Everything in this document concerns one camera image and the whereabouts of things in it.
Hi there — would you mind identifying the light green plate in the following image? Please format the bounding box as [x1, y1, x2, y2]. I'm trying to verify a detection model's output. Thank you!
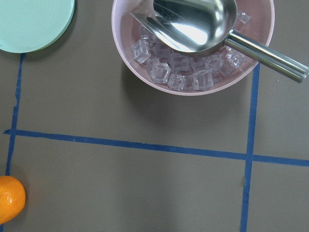
[0, 0, 75, 53]

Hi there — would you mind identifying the steel ice scoop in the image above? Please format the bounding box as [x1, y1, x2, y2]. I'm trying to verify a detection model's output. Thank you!
[130, 0, 309, 83]

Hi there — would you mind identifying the pink bowl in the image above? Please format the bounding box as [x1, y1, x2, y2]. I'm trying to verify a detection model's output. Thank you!
[112, 0, 275, 96]

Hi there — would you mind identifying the orange fruit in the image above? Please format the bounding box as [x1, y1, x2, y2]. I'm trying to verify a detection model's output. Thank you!
[0, 175, 26, 224]

